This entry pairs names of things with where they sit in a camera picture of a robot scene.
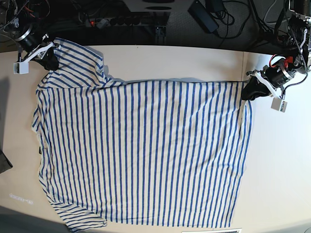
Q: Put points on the blue white striped T-shirt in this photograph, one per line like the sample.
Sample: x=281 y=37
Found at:
x=156 y=152

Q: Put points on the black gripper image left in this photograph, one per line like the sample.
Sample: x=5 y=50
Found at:
x=30 y=37

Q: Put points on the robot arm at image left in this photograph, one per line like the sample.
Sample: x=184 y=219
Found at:
x=13 y=15

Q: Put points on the black power strip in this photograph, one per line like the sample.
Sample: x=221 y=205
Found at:
x=112 y=22

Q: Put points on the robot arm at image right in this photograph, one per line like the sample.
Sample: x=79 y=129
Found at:
x=292 y=34

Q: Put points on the black table clamp mount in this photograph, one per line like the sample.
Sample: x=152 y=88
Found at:
x=160 y=35

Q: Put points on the black tripod stand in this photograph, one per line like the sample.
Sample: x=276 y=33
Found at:
x=268 y=34

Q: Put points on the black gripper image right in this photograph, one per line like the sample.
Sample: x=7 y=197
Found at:
x=277 y=75

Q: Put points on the dark object at left edge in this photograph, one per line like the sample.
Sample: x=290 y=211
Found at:
x=5 y=164

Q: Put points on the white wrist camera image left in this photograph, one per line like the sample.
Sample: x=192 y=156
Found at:
x=21 y=66

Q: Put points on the black power adapter brick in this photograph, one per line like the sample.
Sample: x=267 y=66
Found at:
x=202 y=17

